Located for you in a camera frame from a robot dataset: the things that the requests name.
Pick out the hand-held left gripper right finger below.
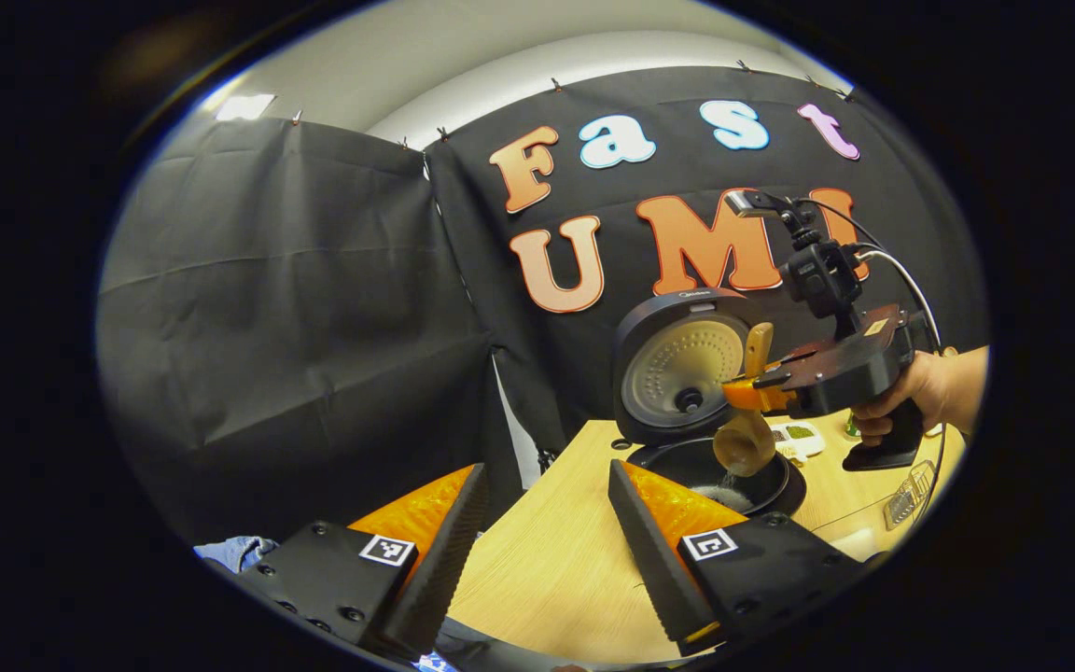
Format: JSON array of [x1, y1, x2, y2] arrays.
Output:
[[607, 457, 879, 656]]

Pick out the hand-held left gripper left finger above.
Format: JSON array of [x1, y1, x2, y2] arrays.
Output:
[[234, 462, 490, 659]]

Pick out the wooden spoon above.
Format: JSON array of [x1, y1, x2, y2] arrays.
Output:
[[713, 322, 778, 479]]

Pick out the black rice cooker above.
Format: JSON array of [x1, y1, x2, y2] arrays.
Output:
[[612, 287, 807, 519]]

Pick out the white rice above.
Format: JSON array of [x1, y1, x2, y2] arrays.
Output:
[[691, 471, 753, 513]]

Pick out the metal wire chopstick holder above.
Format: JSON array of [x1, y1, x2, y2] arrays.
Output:
[[883, 459, 936, 531]]

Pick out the white divided grain dish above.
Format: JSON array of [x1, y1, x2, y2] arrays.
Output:
[[771, 422, 826, 460]]

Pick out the white tray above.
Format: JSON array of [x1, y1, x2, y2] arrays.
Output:
[[827, 527, 888, 563]]

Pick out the person's blue jeans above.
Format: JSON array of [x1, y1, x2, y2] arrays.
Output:
[[192, 535, 282, 575]]

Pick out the ceiling light panel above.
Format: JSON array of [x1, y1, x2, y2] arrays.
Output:
[[214, 91, 277, 123]]

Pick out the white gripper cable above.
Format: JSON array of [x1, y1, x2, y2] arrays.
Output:
[[858, 247, 943, 354]]

